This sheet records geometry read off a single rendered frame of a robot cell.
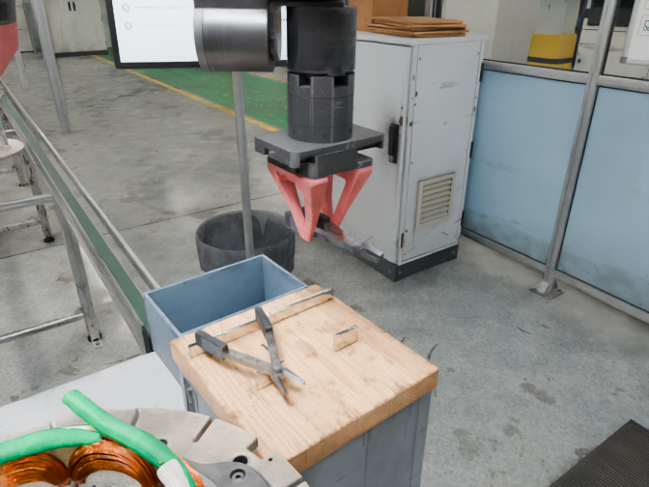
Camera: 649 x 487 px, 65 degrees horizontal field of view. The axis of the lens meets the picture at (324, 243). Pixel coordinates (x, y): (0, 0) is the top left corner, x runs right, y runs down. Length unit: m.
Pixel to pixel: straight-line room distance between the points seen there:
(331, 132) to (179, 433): 0.26
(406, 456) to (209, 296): 0.31
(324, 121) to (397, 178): 2.08
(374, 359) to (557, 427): 1.62
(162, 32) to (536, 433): 1.71
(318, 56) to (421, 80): 2.02
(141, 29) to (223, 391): 0.92
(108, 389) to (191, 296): 0.35
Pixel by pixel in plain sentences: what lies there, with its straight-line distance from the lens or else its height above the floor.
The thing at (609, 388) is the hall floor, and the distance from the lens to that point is 2.34.
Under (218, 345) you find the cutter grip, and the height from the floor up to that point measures 1.09.
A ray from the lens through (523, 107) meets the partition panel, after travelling 2.73.
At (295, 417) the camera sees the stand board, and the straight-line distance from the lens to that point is 0.46.
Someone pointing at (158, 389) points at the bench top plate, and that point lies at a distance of 0.95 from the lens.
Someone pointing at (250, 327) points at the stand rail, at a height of 1.07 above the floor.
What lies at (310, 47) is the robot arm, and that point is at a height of 1.35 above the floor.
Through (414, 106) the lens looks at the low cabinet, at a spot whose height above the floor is 0.92.
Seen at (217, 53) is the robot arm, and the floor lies 1.35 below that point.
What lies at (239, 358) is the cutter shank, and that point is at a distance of 0.48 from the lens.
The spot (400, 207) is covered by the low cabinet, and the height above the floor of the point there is 0.42.
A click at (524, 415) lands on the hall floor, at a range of 2.10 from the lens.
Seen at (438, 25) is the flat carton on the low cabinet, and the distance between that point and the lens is 2.53.
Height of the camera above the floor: 1.39
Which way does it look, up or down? 26 degrees down
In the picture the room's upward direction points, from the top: straight up
